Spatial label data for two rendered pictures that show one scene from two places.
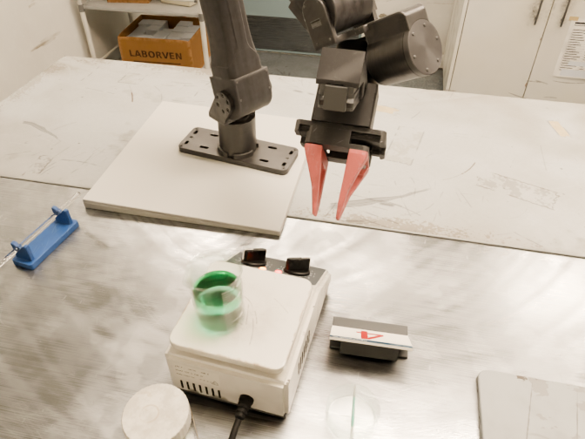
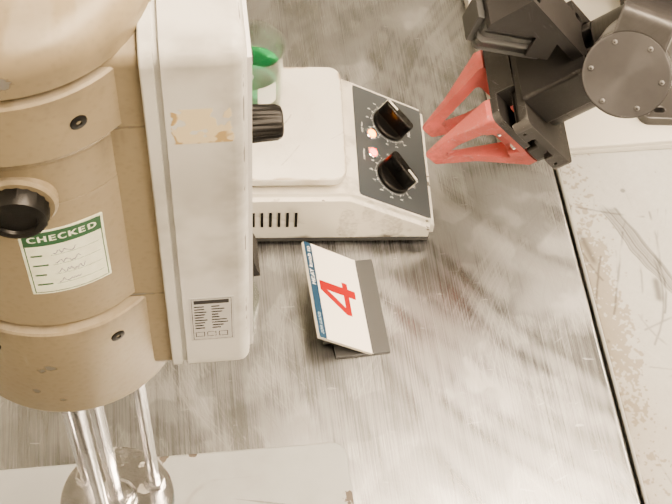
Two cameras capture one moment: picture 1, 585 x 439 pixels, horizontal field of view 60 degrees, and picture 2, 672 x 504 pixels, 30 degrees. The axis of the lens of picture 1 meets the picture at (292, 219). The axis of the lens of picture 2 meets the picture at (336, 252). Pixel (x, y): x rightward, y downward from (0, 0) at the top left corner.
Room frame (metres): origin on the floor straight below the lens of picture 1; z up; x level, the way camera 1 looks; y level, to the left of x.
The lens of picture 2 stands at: (0.14, -0.57, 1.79)
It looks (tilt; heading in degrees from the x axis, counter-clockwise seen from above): 56 degrees down; 67
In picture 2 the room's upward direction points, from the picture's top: 6 degrees clockwise
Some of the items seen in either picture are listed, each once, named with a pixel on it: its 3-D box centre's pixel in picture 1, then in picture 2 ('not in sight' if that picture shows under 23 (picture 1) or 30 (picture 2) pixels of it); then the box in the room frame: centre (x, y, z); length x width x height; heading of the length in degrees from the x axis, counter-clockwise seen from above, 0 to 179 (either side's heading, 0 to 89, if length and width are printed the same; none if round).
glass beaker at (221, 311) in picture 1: (215, 293); (248, 71); (0.33, 0.08, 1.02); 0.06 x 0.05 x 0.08; 132
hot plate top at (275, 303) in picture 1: (244, 312); (270, 124); (0.34, 0.05, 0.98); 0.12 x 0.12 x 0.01; 74
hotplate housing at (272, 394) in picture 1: (254, 319); (300, 156); (0.36, 0.04, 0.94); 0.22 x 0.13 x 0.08; 164
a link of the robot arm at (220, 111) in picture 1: (240, 98); not in sight; (0.74, 0.08, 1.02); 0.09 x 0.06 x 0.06; 136
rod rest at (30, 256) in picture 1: (43, 234); not in sight; (0.53, 0.35, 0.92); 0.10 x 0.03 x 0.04; 160
